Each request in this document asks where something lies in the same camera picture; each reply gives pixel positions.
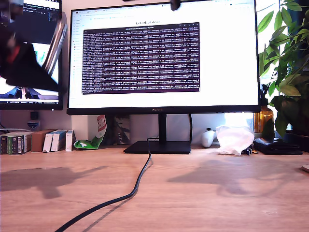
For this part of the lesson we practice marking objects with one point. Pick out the black planter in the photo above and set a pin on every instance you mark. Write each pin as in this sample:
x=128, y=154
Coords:
x=298, y=141

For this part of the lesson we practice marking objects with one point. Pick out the Cuticura sanitiser bottle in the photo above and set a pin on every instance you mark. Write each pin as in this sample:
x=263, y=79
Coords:
x=33, y=125

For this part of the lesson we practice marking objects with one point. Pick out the green leafy plant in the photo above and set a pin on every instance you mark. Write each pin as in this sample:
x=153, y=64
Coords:
x=289, y=79

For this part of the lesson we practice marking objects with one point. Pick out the round wooden coaster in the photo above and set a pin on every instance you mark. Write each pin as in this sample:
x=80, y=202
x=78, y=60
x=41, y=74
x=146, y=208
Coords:
x=305, y=168

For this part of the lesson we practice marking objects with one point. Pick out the black Asus monitor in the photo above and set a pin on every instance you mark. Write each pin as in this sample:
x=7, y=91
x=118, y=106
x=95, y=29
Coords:
x=33, y=26

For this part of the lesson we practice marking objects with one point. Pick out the grey patterned pouch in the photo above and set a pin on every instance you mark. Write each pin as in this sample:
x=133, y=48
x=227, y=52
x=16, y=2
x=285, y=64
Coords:
x=122, y=130

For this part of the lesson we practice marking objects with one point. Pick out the white game controller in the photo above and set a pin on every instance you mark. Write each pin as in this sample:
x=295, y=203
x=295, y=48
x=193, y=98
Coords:
x=208, y=139

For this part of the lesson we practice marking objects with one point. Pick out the black Huawei monitor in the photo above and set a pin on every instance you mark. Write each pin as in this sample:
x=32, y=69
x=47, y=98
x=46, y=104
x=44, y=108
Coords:
x=144, y=101

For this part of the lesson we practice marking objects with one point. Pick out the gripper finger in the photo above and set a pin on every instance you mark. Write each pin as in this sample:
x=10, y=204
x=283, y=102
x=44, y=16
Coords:
x=31, y=83
x=31, y=62
x=175, y=4

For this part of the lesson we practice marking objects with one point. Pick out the metallic laser pointer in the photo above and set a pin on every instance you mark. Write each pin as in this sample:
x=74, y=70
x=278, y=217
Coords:
x=57, y=41

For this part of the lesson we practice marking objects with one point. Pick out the amber glass pump bottle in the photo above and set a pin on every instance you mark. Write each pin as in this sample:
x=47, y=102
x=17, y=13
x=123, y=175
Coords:
x=262, y=120

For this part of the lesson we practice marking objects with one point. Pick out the green Jenkki gum bag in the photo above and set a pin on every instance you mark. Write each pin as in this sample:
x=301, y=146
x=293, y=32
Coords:
x=93, y=143

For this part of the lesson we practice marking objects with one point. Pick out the blue white box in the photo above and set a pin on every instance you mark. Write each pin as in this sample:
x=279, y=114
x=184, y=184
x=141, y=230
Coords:
x=56, y=142
x=69, y=141
x=47, y=143

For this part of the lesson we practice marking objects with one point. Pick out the white plastic bag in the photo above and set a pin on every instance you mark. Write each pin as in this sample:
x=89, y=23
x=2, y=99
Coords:
x=234, y=140

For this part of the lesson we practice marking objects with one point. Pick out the black wallet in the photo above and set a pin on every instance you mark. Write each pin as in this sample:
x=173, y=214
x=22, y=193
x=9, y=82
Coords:
x=277, y=146

